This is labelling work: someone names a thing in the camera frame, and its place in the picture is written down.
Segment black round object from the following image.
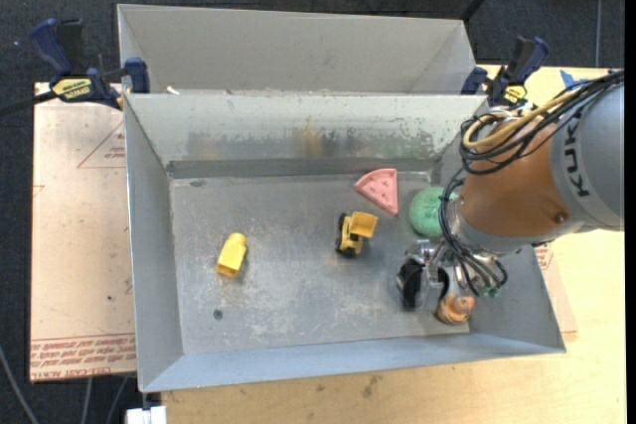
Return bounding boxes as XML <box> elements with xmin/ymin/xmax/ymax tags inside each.
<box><xmin>396</xmin><ymin>259</ymin><xmax>425</xmax><ymax>311</ymax></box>

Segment orange-brown toy animal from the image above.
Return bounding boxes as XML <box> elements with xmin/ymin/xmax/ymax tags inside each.
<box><xmin>435</xmin><ymin>291</ymin><xmax>477</xmax><ymax>326</ymax></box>

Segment green ball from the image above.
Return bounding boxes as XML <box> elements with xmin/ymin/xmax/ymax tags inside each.
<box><xmin>408</xmin><ymin>186</ymin><xmax>459</xmax><ymax>240</ymax></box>

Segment yellow toy loader truck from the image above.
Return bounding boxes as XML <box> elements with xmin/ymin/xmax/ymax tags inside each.
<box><xmin>334</xmin><ymin>211</ymin><xmax>380</xmax><ymax>259</ymax></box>

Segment pink toy watermelon slice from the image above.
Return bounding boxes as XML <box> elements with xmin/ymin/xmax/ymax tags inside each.
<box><xmin>354</xmin><ymin>168</ymin><xmax>400</xmax><ymax>217</ymax></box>

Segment grey metal bin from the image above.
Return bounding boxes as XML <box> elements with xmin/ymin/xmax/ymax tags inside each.
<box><xmin>116</xmin><ymin>3</ymin><xmax>567</xmax><ymax>394</ymax></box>

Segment yellow toy block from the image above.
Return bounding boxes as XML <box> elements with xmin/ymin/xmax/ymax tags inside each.
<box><xmin>216</xmin><ymin>232</ymin><xmax>248</xmax><ymax>278</ymax></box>

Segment brown cardboard board, red print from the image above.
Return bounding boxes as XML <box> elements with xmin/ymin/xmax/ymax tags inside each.
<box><xmin>29</xmin><ymin>81</ymin><xmax>580</xmax><ymax>384</ymax></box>

